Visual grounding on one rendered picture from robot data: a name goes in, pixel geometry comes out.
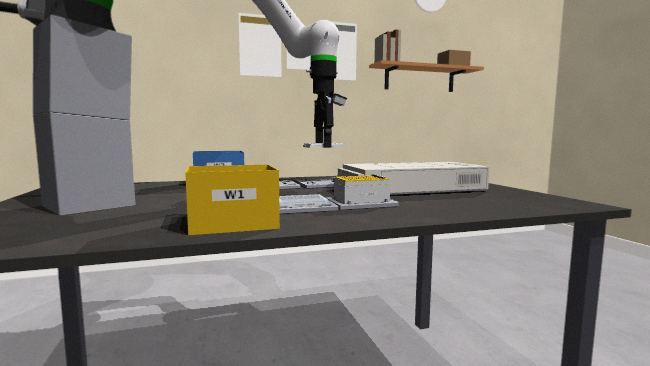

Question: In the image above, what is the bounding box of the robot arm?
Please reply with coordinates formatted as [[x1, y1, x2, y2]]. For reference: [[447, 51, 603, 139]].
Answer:
[[0, 0, 339, 79]]

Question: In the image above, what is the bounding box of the yellow open-sided box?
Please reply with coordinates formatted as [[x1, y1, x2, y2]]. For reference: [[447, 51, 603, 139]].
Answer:
[[185, 164, 280, 235]]

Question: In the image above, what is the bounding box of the blue open bin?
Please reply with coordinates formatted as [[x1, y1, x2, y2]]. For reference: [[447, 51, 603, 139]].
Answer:
[[193, 151, 244, 166]]

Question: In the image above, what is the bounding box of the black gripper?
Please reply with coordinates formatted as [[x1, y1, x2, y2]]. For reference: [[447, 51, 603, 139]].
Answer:
[[313, 78, 334, 148]]

